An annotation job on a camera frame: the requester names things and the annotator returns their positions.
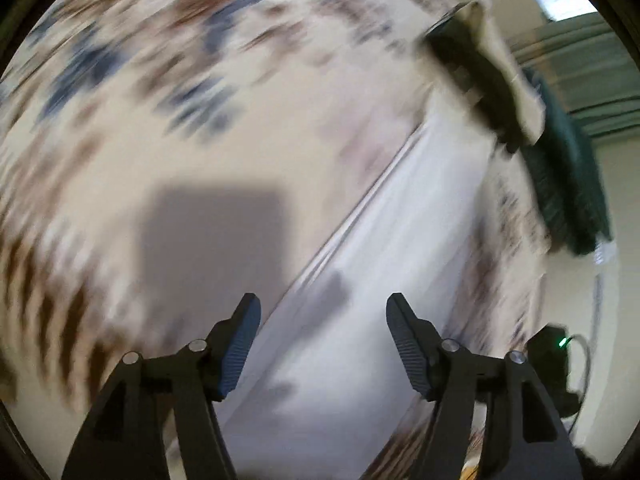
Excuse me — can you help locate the white small garment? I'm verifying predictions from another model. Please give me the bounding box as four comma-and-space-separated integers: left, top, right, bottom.
216, 0, 548, 480

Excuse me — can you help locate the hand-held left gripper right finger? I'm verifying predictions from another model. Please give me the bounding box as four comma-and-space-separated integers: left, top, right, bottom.
386, 293, 583, 480

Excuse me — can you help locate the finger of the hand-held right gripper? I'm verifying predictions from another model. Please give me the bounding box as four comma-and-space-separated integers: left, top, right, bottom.
425, 12, 528, 153

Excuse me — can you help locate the black cable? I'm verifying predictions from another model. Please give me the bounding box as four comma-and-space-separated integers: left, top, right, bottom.
564, 334, 597, 433

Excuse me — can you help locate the grey-green curtain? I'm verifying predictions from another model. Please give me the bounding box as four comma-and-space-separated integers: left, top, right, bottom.
510, 12, 640, 137

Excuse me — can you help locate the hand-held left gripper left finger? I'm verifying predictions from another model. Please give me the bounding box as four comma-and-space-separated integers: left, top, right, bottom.
62, 293, 262, 480

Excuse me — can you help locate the black device with green light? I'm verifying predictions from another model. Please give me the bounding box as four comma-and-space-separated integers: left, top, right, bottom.
524, 325, 582, 417

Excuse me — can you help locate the brown and blue printed blanket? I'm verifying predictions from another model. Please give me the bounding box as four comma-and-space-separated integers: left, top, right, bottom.
0, 0, 553, 480

